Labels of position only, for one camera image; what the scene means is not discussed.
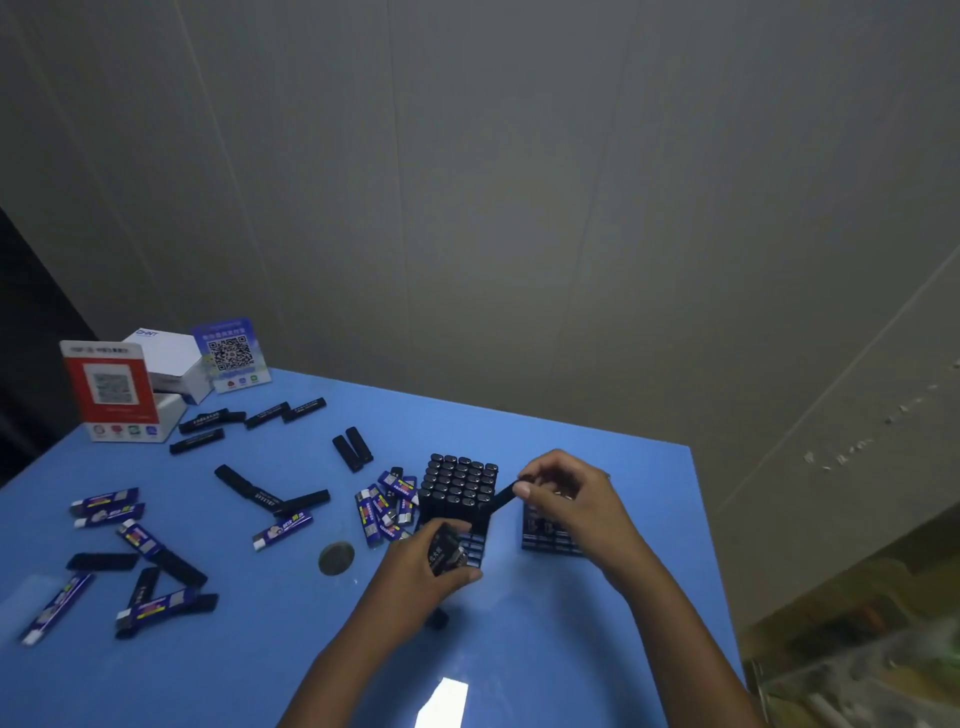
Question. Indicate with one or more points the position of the person's right hand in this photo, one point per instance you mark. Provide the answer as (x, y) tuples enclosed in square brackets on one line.
[(600, 525)]

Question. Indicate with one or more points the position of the person's left hand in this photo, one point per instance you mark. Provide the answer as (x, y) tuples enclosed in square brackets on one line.
[(409, 589)]

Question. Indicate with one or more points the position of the black slim lighter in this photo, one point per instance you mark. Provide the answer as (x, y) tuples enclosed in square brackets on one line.
[(446, 551), (495, 501), (436, 619)]

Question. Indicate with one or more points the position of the black grid tray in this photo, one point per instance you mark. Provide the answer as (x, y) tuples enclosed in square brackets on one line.
[(476, 547), (547, 547)]

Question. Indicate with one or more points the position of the row of blue lighters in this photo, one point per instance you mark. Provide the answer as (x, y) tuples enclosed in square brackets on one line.
[(534, 521)]

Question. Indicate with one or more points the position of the row of black lighters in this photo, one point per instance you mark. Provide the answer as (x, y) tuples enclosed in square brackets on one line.
[(457, 480)]

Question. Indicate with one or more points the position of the pile of mixed lighters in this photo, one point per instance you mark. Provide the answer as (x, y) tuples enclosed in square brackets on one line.
[(285, 529)]

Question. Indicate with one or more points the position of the person's left forearm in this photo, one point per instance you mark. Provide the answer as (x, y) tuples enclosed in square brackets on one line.
[(337, 675)]

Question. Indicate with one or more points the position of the dark round disc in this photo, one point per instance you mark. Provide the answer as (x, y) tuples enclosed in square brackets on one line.
[(336, 559)]

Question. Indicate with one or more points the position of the blue code sign stand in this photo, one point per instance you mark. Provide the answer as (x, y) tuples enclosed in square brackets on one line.
[(229, 352)]

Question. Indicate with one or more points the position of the crumpled clear plastic bags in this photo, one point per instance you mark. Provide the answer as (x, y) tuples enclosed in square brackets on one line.
[(862, 675)]

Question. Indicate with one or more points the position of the white cardboard box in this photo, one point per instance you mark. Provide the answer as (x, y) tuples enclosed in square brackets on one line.
[(169, 352)]

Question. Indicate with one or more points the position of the red code sign stand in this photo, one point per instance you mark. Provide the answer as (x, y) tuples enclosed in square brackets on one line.
[(112, 390)]

